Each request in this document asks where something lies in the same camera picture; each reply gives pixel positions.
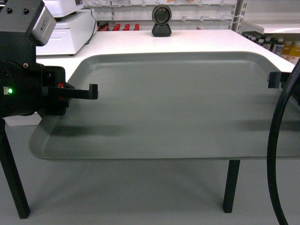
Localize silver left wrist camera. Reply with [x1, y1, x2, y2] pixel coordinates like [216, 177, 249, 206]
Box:
[30, 1, 56, 46]

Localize black register power cable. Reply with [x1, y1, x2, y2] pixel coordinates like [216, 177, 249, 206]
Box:
[81, 7, 98, 45]

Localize grey silver serving tray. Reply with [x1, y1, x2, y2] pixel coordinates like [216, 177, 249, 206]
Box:
[28, 51, 300, 162]

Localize white peg hook rack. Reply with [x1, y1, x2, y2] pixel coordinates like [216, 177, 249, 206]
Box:
[83, 0, 247, 31]

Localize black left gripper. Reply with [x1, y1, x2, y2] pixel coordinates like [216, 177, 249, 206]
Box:
[0, 0, 98, 117]

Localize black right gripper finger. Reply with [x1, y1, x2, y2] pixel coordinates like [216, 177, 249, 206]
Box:
[268, 72, 291, 89]

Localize red cap sauce bottles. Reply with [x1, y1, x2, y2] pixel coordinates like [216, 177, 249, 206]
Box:
[97, 21, 140, 31]

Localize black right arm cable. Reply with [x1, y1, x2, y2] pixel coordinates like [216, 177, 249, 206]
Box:
[267, 58, 300, 225]

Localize black round barcode scanner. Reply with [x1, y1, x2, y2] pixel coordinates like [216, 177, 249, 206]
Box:
[151, 5, 172, 37]

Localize white cash register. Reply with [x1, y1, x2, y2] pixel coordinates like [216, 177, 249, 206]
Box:
[36, 0, 97, 56]

